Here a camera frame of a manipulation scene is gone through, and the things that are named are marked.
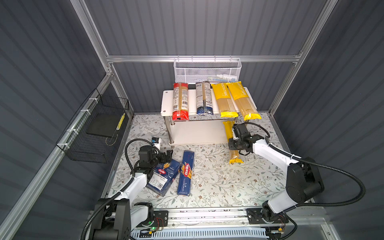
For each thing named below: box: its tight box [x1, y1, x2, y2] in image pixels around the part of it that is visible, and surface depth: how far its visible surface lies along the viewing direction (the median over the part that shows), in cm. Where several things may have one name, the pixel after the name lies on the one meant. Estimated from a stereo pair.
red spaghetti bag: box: [172, 83, 189, 121], surface depth 76 cm
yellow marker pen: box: [116, 113, 126, 131], surface depth 80 cm
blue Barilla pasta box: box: [146, 159, 181, 197], surface depth 82 cm
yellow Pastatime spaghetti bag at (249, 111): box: [226, 81, 262, 121], surface depth 77 cm
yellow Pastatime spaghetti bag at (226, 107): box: [211, 82, 239, 118], surface depth 78 cm
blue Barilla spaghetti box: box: [177, 150, 195, 196], surface depth 86 cm
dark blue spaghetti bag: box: [195, 81, 214, 116], surface depth 78 cm
